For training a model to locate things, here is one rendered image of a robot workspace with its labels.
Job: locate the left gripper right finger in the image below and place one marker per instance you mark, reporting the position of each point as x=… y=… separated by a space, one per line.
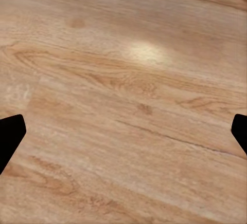
x=239 y=130

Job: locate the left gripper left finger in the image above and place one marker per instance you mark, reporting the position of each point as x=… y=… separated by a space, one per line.
x=12 y=131

